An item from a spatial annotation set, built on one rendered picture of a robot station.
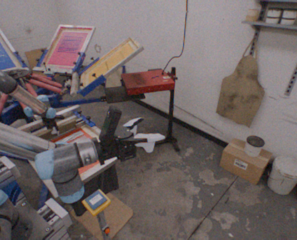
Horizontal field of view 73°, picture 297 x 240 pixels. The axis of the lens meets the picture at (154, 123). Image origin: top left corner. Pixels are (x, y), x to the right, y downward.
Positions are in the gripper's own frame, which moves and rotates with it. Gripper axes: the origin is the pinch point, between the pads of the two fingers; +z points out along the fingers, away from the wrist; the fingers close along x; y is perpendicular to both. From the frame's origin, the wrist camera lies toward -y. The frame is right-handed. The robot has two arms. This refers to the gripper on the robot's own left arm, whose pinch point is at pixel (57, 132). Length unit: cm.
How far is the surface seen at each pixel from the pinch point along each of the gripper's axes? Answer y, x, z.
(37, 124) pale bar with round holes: 8.0, -21.3, -2.5
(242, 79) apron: -196, 74, -10
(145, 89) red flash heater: -104, 2, -6
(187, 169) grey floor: -125, 57, 101
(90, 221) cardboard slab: 6, 28, 99
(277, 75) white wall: -200, 107, -24
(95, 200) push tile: 13, 78, 4
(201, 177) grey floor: -126, 80, 101
